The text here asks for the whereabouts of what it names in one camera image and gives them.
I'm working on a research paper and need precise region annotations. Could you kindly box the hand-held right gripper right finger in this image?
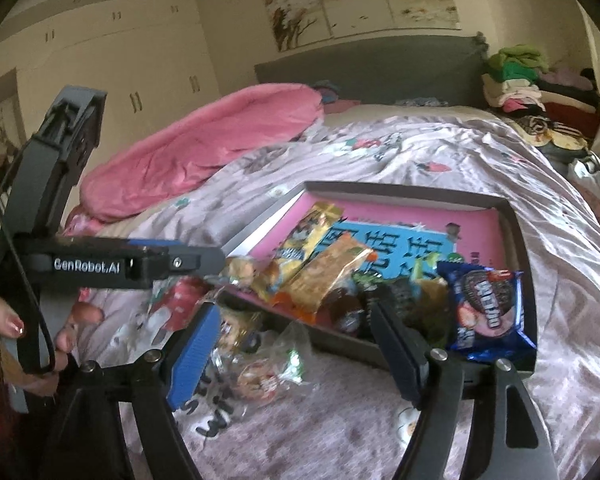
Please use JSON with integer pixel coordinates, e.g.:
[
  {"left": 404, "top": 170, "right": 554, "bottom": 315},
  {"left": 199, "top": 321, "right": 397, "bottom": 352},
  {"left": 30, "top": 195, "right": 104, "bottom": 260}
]
[{"left": 369, "top": 300, "right": 558, "bottom": 480}]

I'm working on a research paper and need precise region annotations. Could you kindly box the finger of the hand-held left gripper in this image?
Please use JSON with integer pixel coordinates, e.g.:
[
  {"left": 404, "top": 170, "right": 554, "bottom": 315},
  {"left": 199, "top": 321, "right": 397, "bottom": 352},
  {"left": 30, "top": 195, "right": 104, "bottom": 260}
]
[{"left": 129, "top": 240, "right": 227, "bottom": 289}]

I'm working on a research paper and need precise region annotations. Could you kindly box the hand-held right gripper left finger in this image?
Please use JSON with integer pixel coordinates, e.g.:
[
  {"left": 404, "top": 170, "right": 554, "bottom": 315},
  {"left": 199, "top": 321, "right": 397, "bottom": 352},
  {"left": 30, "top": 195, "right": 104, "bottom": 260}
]
[{"left": 42, "top": 303, "right": 223, "bottom": 480}]

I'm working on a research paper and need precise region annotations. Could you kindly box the black snack packet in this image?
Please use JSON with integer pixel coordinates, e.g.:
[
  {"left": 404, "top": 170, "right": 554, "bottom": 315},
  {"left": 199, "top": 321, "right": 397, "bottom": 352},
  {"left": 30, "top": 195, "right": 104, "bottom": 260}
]
[{"left": 380, "top": 280, "right": 416, "bottom": 311}]

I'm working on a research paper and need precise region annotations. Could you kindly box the pink book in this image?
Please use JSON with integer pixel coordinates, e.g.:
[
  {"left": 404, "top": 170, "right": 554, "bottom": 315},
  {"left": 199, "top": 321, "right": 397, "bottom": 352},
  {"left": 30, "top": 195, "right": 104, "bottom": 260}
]
[{"left": 250, "top": 195, "right": 508, "bottom": 311}]

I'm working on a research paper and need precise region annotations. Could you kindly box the long yellow snack packet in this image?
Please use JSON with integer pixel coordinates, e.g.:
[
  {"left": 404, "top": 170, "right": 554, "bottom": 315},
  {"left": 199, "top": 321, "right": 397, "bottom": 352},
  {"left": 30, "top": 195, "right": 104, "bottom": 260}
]
[{"left": 250, "top": 202, "right": 346, "bottom": 301}]

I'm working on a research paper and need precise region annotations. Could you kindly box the small yellowish cake packet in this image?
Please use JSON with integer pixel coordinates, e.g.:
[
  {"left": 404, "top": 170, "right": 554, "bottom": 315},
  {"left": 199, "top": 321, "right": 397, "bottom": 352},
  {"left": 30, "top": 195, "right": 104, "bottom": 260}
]
[{"left": 225, "top": 257, "right": 261, "bottom": 291}]

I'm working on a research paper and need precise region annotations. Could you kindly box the small dark brown candy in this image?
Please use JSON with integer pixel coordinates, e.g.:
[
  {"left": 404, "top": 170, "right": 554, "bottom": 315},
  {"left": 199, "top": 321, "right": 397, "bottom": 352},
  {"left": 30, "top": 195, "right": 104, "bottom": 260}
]
[{"left": 325, "top": 292, "right": 366, "bottom": 336}]

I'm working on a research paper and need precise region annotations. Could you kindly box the pile of folded clothes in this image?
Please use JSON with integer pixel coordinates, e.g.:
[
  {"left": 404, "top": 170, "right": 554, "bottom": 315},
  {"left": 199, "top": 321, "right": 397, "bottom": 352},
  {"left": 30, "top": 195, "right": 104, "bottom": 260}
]
[{"left": 482, "top": 45, "right": 600, "bottom": 161}]

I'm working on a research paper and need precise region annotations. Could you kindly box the orange snack packet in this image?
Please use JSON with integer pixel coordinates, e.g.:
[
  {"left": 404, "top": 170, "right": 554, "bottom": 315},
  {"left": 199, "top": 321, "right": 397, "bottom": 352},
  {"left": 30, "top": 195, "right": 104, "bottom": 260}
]
[{"left": 280, "top": 235, "right": 376, "bottom": 311}]

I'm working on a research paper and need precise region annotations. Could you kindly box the blue cookie packet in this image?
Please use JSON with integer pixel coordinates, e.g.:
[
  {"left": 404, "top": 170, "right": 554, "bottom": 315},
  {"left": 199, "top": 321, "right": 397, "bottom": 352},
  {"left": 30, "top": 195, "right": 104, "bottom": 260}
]
[{"left": 435, "top": 260, "right": 538, "bottom": 363}]

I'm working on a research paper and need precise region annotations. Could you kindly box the cream wardrobe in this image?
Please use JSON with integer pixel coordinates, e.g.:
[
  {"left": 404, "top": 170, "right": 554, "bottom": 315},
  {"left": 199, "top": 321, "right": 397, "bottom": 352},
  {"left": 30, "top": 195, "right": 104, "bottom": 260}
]
[{"left": 0, "top": 0, "right": 261, "bottom": 171}]

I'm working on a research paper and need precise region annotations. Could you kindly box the black cable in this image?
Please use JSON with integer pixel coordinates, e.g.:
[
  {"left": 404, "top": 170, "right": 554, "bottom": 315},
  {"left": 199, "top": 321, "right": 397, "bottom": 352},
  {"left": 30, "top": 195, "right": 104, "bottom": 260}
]
[{"left": 0, "top": 157, "right": 58, "bottom": 376}]

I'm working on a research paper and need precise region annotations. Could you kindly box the printed pink blanket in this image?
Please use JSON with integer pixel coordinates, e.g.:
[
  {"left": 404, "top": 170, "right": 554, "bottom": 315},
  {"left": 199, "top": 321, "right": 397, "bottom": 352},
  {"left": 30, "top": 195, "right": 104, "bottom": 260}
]
[{"left": 62, "top": 105, "right": 600, "bottom": 480}]

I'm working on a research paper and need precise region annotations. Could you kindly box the wall painting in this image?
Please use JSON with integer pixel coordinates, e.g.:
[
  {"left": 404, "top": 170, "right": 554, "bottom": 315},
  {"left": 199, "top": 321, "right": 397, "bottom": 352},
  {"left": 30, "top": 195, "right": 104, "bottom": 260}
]
[{"left": 260, "top": 0, "right": 463, "bottom": 53}]

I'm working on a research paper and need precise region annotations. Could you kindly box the clear red-print snack packet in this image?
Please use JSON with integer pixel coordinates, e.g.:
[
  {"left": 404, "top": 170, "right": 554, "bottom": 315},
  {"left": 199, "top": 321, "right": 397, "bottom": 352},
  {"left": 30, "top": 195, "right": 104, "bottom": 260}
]
[{"left": 230, "top": 325, "right": 311, "bottom": 406}]

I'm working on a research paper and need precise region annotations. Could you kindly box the white plastic bag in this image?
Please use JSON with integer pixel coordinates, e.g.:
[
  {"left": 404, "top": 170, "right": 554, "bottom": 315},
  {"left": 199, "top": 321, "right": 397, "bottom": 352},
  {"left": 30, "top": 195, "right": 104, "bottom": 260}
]
[{"left": 567, "top": 155, "right": 600, "bottom": 191}]

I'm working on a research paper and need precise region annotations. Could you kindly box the dark cardboard box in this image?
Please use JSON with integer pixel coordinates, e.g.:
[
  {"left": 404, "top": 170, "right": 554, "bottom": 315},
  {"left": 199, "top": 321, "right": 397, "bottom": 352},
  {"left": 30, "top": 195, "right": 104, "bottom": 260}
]
[{"left": 215, "top": 180, "right": 538, "bottom": 373}]

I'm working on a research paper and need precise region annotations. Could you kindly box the grey bed headboard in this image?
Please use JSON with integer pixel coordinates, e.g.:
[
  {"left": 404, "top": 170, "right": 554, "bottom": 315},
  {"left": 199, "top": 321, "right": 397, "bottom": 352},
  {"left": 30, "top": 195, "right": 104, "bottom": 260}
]
[{"left": 254, "top": 34, "right": 488, "bottom": 108}]

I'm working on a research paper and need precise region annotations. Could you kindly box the pink quilt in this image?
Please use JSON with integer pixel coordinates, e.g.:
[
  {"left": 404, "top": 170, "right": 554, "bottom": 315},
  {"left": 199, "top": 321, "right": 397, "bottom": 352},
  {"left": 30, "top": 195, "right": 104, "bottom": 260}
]
[{"left": 80, "top": 82, "right": 326, "bottom": 221}]

